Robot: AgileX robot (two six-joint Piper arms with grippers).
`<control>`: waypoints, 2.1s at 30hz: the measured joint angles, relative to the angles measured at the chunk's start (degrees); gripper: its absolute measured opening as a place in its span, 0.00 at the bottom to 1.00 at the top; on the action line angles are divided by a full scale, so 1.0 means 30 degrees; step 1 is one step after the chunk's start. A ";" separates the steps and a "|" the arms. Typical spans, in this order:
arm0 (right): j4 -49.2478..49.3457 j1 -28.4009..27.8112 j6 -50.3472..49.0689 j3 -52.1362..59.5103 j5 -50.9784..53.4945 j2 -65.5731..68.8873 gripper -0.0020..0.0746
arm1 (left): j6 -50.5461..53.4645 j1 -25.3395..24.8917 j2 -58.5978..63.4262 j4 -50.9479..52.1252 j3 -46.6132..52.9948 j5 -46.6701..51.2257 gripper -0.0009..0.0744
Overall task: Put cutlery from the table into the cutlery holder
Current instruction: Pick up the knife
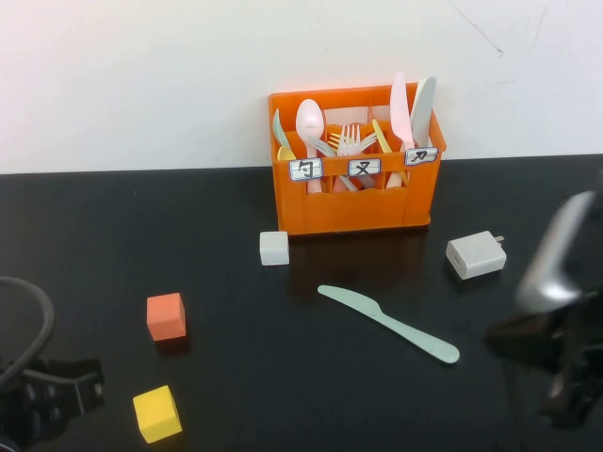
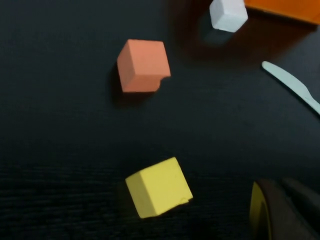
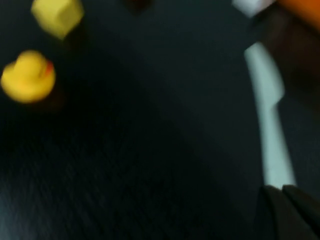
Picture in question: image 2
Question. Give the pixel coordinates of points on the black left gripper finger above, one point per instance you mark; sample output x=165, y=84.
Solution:
x=287, y=217

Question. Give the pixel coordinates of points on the pale green plastic knife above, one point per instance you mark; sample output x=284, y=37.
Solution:
x=287, y=80

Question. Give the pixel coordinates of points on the orange plastic cutlery holder crate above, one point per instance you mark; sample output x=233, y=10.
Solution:
x=287, y=7

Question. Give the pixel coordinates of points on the yellow foam cube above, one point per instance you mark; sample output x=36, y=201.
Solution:
x=157, y=187

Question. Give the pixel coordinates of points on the orange foam cube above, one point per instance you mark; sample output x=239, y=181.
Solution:
x=142, y=65

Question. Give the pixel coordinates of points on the white foam cube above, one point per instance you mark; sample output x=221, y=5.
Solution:
x=227, y=15

